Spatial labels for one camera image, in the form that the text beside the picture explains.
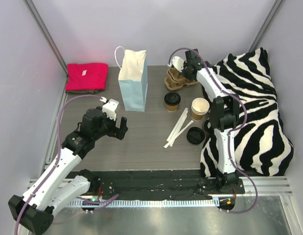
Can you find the stack of paper cups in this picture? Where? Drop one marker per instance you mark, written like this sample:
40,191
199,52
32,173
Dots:
199,108

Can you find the black coffee cup lid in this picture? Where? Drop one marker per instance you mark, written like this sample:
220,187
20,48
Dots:
172,98

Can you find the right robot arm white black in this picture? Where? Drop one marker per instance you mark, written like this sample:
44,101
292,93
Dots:
224,115

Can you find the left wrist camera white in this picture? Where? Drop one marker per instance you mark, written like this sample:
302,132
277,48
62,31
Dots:
109,107

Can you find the stack of black lids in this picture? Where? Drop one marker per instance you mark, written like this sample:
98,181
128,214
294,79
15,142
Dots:
195,135

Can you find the red folded cloth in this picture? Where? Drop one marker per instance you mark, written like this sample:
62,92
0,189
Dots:
86,77

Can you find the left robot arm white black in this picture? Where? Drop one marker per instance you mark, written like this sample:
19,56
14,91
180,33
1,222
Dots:
37,207

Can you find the corner metal post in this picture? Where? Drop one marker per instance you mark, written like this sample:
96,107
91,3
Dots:
275,8
45,32

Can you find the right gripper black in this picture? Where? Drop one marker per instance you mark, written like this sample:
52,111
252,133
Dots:
188,67

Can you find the olive cloth under red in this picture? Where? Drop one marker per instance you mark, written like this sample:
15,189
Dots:
84,92

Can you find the brown paper coffee cup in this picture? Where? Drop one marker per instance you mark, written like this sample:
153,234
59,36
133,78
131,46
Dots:
171,107

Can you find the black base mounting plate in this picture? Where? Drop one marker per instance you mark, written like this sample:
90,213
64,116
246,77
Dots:
158,185

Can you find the white slotted cable duct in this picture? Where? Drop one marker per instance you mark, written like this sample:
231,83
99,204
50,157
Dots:
78,203

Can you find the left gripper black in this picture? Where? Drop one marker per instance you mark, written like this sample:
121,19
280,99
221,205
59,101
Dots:
116,129

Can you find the right corner metal post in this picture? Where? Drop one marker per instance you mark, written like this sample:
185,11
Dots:
275,8

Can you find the light blue paper bag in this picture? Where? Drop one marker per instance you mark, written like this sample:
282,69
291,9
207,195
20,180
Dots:
133,79

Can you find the aluminium frame rail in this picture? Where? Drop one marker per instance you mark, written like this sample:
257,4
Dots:
267,186

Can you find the left corner metal post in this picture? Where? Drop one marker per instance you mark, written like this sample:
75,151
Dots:
45,32

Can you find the zebra pattern blanket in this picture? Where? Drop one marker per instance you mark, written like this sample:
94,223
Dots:
261,146

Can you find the white wrapped straw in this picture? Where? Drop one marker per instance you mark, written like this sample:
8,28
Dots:
175,129
177,124
170,143

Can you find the brown cardboard cup carrier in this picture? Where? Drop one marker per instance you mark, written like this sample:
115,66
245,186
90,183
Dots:
174,81

